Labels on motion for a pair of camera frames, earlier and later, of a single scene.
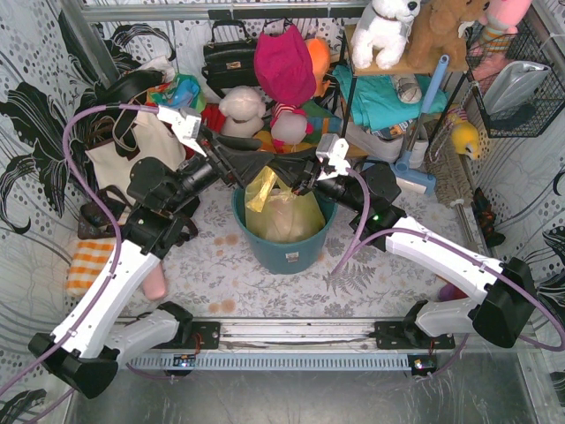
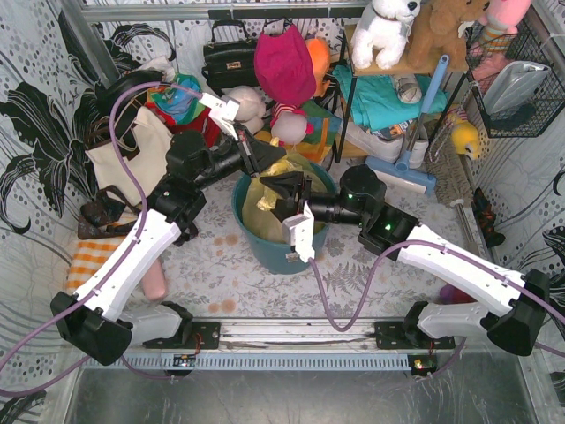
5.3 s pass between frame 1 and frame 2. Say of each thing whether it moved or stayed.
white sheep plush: stayed
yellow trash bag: stayed
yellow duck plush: stayed
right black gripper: moved
